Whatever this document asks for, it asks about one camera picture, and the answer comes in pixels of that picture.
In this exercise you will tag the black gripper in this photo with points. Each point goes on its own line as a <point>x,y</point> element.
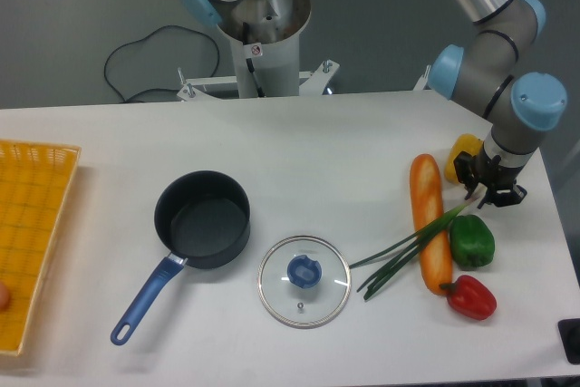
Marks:
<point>500,180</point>

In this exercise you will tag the green onion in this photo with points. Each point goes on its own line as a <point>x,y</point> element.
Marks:
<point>429,243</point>

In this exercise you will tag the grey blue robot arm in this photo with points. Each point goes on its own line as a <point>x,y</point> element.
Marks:
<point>521,110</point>

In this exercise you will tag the yellow bell pepper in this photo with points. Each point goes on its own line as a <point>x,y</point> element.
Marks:
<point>465,142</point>

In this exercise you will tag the green bell pepper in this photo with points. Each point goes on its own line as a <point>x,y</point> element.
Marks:
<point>471,242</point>

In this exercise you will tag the red bell pepper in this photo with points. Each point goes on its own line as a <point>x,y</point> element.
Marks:
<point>469,297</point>

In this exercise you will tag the black corner object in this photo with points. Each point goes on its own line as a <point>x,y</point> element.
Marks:
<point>569,330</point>

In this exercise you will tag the glass pot lid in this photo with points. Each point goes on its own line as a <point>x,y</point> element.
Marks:
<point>304,282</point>

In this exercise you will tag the yellow woven basket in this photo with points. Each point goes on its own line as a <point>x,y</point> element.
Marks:
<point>35,181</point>

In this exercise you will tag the orange item in basket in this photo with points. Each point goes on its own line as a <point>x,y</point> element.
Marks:
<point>5,296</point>

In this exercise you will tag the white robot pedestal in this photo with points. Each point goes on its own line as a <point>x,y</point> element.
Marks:
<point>264,40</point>

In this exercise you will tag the dark saucepan blue handle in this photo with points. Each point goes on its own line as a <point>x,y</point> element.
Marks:
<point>203,219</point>

